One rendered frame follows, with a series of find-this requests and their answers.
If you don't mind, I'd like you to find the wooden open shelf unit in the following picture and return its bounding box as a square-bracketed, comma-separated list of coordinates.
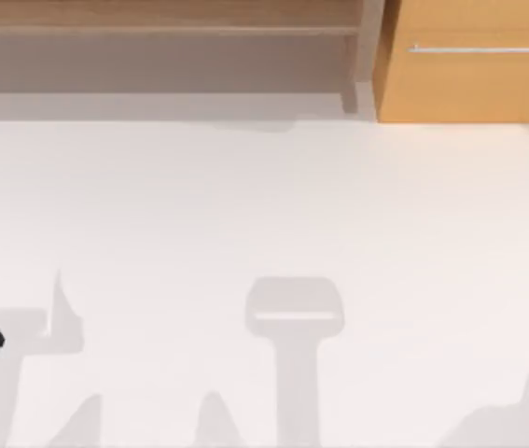
[0, 0, 386, 115]

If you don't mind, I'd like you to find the light wooden cupboard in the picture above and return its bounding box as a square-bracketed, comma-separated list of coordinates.
[371, 0, 529, 124]

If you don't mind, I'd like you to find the long metal handle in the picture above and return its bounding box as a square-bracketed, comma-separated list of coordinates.
[408, 42, 529, 54]

